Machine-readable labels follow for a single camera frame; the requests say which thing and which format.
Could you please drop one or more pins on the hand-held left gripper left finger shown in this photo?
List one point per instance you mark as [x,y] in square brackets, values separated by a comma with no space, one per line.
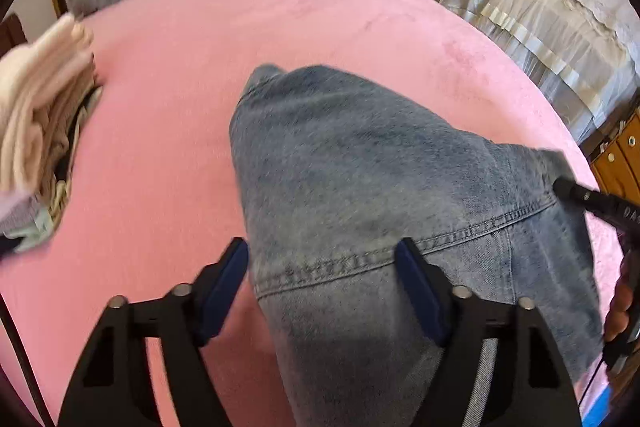
[222,292]

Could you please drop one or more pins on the blue denim jeans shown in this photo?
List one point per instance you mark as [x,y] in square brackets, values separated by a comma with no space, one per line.
[360,187]

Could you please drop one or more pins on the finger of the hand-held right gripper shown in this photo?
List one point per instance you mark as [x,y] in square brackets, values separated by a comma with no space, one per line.
[595,202]

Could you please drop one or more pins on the person's right hand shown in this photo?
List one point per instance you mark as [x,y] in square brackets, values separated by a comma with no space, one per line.
[622,302]

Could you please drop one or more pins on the pink bed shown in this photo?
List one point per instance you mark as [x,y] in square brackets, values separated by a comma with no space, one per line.
[165,117]

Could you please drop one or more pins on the bed with cream frilled cover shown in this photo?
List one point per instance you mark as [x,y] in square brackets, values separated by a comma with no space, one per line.
[530,2]

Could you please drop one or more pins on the wooden drawer cabinet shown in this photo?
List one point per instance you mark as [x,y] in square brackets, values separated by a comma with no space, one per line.
[620,162]

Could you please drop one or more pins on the stack of folded clothes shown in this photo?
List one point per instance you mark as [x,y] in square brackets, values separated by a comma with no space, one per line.
[35,102]

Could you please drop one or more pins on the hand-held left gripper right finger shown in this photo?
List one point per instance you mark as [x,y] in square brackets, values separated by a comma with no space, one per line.
[425,297]

